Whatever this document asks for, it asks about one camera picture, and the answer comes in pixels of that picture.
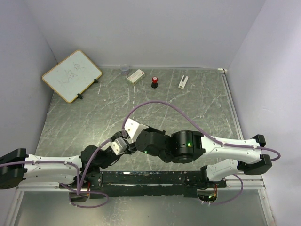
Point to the white stapler remover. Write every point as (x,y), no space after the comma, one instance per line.
(183,82)

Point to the small clear plastic cup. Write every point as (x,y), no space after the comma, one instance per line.
(124,69)

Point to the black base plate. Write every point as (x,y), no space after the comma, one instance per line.
(184,183)

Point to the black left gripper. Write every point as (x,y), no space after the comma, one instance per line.
(118,133)

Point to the red and black stamp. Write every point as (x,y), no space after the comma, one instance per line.
(154,83)

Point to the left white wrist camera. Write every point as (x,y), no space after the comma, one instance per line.
(118,146)

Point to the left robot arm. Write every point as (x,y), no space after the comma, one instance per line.
(18,167)

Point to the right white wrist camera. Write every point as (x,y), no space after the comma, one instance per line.
(134,128)

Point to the aluminium rail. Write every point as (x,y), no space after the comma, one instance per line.
(229,183)

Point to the white cardboard box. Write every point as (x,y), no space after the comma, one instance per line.
(136,77)

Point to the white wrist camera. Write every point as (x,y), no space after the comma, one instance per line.
(134,128)
(118,146)

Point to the white board with wooden frame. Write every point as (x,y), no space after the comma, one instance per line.
(72,76)

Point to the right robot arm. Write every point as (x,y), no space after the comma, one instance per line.
(187,146)

